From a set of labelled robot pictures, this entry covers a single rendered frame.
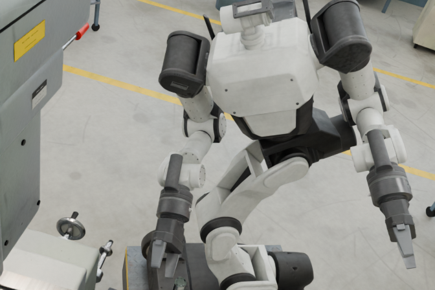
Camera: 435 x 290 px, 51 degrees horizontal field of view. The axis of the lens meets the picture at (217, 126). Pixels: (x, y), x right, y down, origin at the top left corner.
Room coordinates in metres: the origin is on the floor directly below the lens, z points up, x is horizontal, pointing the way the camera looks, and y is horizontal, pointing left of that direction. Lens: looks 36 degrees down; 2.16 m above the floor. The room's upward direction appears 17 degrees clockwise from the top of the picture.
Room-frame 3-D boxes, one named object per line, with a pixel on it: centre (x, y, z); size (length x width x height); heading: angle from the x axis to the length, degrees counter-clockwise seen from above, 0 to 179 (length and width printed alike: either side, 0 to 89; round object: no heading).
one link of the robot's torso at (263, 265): (1.17, -0.28, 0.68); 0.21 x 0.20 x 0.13; 111
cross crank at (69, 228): (1.09, 0.43, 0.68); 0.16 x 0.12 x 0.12; 1
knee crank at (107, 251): (1.12, 0.29, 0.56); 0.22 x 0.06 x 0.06; 1
